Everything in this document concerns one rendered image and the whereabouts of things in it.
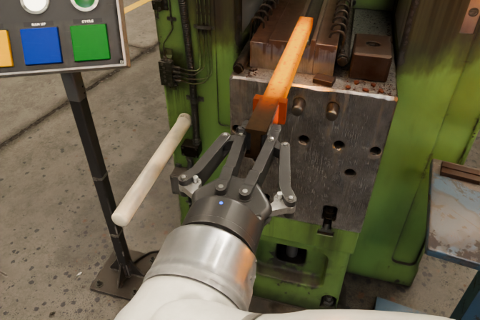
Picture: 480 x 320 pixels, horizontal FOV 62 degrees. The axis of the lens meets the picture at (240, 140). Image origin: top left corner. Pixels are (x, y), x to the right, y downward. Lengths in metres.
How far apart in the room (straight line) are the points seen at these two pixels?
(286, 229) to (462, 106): 0.59
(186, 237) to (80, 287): 1.40
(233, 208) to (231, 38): 0.82
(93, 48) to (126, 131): 1.50
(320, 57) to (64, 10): 0.57
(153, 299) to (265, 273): 1.17
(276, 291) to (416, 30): 0.97
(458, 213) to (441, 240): 0.10
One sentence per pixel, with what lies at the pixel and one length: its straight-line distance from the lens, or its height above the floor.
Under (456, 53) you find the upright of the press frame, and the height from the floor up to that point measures 0.94.
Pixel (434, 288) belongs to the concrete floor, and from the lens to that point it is 1.78.
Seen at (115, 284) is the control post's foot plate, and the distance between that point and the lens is 1.68.
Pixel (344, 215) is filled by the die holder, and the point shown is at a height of 0.53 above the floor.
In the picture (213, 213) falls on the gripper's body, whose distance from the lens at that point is 0.36.
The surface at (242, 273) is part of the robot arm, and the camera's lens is 0.34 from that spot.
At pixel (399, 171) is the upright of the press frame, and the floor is 0.55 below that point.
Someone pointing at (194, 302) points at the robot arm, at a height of 1.11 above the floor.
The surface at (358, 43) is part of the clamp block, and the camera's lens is 0.99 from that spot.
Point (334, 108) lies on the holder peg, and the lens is 0.92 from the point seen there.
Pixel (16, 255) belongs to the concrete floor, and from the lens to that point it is 1.93.
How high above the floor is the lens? 1.37
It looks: 37 degrees down
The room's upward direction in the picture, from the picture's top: straight up
